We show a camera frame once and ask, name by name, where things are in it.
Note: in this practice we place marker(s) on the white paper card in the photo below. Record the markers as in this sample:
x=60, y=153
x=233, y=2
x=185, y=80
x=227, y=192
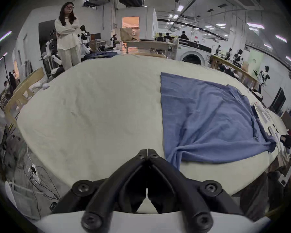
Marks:
x=264, y=114

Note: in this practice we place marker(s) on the brown paper bag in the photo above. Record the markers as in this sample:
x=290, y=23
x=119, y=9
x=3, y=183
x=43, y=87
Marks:
x=126, y=34

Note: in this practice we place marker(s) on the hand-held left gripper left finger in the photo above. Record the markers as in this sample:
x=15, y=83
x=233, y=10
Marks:
x=104, y=198

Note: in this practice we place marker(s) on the blue shirt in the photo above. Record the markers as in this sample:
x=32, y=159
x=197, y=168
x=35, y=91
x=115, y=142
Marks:
x=203, y=120

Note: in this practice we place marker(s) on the long wooden table with robots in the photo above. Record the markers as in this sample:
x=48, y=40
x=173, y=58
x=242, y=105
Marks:
x=235, y=68

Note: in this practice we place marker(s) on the dark blue garment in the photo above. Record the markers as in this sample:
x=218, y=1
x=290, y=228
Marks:
x=100, y=54

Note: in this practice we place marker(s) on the white washing machine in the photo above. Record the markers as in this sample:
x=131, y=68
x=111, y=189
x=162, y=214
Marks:
x=192, y=53

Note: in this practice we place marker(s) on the bed with beige sheet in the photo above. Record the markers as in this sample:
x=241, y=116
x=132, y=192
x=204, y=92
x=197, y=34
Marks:
x=99, y=110

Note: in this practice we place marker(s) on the light wooden frame table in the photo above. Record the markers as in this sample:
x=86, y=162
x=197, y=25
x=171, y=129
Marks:
x=21, y=93

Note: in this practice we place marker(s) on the white and black robot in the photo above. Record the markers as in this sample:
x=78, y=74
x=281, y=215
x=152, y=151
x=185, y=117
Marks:
x=264, y=78

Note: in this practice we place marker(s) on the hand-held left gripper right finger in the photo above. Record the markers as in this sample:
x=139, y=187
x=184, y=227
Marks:
x=191, y=198

